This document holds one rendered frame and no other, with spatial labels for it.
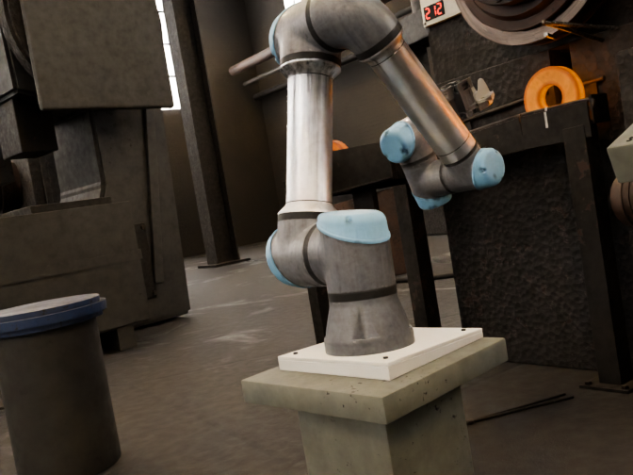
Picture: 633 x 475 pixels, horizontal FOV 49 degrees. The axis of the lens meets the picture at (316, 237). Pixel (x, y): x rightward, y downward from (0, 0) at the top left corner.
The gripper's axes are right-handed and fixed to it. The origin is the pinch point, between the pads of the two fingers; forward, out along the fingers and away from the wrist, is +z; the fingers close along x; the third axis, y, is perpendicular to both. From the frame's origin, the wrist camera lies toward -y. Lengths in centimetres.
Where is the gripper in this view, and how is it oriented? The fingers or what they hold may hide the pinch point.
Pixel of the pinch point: (490, 97)
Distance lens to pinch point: 168.7
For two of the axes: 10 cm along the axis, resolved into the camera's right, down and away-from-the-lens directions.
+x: -6.1, 0.6, 7.9
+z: 6.9, -4.6, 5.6
